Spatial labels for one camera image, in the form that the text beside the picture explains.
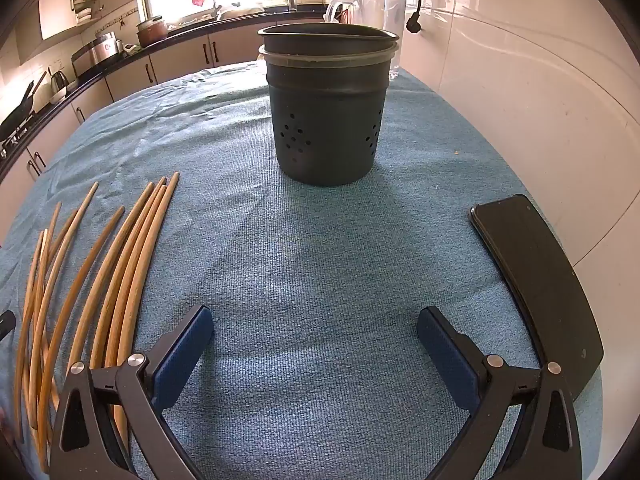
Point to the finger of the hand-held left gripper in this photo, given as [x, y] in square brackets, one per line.
[5, 322]

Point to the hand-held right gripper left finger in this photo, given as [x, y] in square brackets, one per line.
[182, 355]

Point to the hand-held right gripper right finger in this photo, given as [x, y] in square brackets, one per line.
[445, 355]

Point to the bunch of wooden chopsticks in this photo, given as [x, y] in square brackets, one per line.
[132, 260]

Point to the dark grey utensil holder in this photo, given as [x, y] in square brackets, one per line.
[325, 125]

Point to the black smartphone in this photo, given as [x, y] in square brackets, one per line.
[540, 280]

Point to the blue table cloth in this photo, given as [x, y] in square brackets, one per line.
[300, 260]

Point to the gas stove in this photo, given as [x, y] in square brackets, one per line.
[12, 140]

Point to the black wok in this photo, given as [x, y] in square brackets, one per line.
[20, 110]

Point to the white bowl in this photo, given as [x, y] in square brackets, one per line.
[57, 95]

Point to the steel kettle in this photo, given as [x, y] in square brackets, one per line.
[60, 81]

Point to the black kitchen countertop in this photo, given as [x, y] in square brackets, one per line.
[107, 67]

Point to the silver rice cooker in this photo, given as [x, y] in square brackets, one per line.
[97, 52]

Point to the beige base cabinets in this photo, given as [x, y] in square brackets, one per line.
[180, 62]

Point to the small white gadget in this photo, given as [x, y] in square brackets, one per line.
[131, 49]

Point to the brown cooking pot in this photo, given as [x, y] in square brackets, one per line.
[152, 32]

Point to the clear glass pitcher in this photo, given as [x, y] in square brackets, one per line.
[387, 10]

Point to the open wall cabinet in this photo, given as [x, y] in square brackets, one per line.
[90, 5]

